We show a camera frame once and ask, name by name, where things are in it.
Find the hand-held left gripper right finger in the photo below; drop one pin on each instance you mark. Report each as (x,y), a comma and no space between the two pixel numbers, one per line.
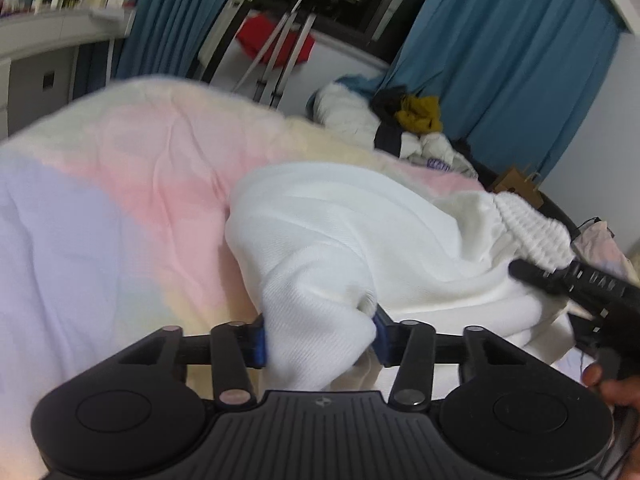
(382,340)

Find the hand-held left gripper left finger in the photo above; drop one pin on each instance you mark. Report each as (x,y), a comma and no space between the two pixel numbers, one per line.
(257,342)

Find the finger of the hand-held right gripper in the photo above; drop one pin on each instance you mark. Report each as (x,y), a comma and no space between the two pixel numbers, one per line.
(535,274)

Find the white garment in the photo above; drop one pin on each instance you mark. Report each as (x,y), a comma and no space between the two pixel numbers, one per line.
(325,240)

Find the person's right hand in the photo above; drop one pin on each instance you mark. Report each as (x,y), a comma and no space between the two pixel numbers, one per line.
(622,391)

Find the white waffle knit cloth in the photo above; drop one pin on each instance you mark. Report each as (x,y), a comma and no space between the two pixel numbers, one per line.
(535,230)

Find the pale pink cloth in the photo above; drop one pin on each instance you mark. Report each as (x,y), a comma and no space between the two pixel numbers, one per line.
(600,245)

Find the brown paper bag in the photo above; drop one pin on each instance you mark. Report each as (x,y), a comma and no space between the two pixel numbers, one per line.
(520,185)

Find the white cloth with purple print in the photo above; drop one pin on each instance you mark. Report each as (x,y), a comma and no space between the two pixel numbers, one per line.
(435,152)

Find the mustard yellow cloth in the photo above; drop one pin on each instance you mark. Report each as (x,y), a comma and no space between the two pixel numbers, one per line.
(420,112)

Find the pastel rainbow blanket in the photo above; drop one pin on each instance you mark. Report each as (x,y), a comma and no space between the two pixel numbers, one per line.
(125,185)

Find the black cloth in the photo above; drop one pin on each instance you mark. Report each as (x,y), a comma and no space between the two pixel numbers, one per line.
(387,130)

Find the blue curtain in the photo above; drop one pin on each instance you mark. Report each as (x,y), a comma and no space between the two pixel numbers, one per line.
(500,60)
(165,20)

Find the white fluffy cloth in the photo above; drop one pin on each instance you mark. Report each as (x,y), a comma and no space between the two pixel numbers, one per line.
(345,110)

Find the white drying rack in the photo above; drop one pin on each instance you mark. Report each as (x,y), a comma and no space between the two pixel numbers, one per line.
(280,50)

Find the red cloth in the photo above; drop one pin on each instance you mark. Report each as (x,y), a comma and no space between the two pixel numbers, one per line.
(260,35)

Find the white desk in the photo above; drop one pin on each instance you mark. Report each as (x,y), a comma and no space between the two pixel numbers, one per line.
(35,35)

